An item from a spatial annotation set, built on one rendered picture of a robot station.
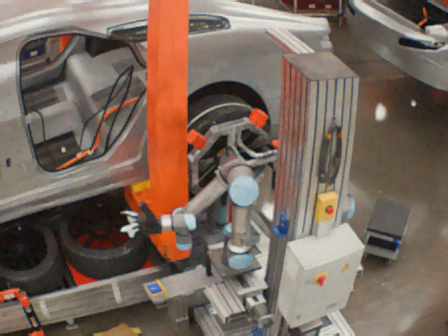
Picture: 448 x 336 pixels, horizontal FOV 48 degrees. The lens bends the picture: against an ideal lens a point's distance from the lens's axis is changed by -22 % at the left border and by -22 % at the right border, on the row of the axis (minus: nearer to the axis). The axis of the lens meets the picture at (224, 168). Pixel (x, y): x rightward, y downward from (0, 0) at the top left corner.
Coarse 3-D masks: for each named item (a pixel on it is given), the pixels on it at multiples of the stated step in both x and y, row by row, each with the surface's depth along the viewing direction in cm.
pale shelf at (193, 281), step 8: (184, 272) 362; (192, 272) 363; (200, 272) 363; (160, 280) 355; (168, 280) 356; (176, 280) 356; (184, 280) 357; (192, 280) 357; (200, 280) 357; (208, 280) 357; (144, 288) 350; (168, 288) 350; (176, 288) 350; (184, 288) 351; (192, 288) 351; (200, 288) 352; (152, 296) 343; (160, 296) 343; (168, 296) 344; (176, 296) 346
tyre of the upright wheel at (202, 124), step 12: (216, 96) 385; (228, 96) 389; (192, 108) 379; (204, 108) 375; (216, 108) 373; (228, 108) 373; (240, 108) 376; (204, 120) 368; (216, 120) 370; (228, 120) 374; (204, 132) 371
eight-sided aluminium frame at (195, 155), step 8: (240, 120) 373; (248, 120) 374; (216, 128) 366; (224, 128) 366; (232, 128) 368; (240, 128) 371; (248, 128) 373; (256, 128) 377; (208, 136) 368; (216, 136) 365; (208, 144) 366; (192, 152) 369; (200, 152) 366; (264, 152) 393; (192, 160) 367; (192, 168) 370; (256, 168) 403; (264, 168) 398; (192, 176) 373; (256, 176) 400; (192, 184) 376; (192, 192) 380
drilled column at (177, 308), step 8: (184, 296) 355; (168, 304) 365; (176, 304) 356; (184, 304) 359; (168, 312) 372; (176, 312) 360; (184, 312) 365; (176, 320) 365; (184, 320) 369; (176, 328) 371; (184, 328) 375
